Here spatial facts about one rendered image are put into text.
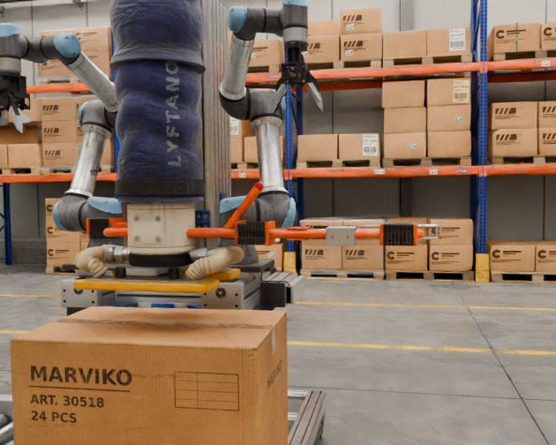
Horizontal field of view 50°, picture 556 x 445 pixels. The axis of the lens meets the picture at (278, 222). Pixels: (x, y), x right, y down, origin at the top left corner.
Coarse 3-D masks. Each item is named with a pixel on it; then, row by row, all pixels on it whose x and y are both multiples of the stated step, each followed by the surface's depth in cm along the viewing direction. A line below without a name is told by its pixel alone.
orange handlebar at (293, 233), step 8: (120, 224) 182; (104, 232) 153; (112, 232) 152; (120, 232) 152; (192, 232) 148; (200, 232) 147; (208, 232) 147; (216, 232) 146; (224, 232) 146; (232, 232) 145; (272, 232) 143; (280, 232) 143; (288, 232) 142; (296, 232) 142; (304, 232) 142; (312, 232) 141; (320, 232) 141; (360, 232) 139; (368, 232) 138; (376, 232) 138; (424, 232) 138; (304, 240) 144
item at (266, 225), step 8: (240, 224) 143; (248, 224) 142; (256, 224) 142; (264, 224) 142; (272, 224) 147; (240, 232) 144; (248, 232) 143; (256, 232) 143; (264, 232) 143; (240, 240) 143; (248, 240) 143; (256, 240) 142; (264, 240) 142; (272, 240) 147
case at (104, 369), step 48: (48, 336) 141; (96, 336) 140; (144, 336) 140; (192, 336) 139; (240, 336) 139; (48, 384) 138; (96, 384) 136; (144, 384) 134; (192, 384) 132; (240, 384) 130; (48, 432) 139; (96, 432) 137; (144, 432) 135; (192, 432) 133; (240, 432) 131
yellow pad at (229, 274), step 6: (180, 270) 158; (186, 270) 158; (222, 270) 156; (228, 270) 160; (234, 270) 160; (180, 276) 157; (204, 276) 156; (210, 276) 155; (216, 276) 155; (222, 276) 154; (228, 276) 154; (234, 276) 157
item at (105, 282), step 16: (176, 272) 141; (80, 288) 142; (96, 288) 141; (112, 288) 140; (128, 288) 140; (144, 288) 139; (160, 288) 138; (176, 288) 137; (192, 288) 136; (208, 288) 137
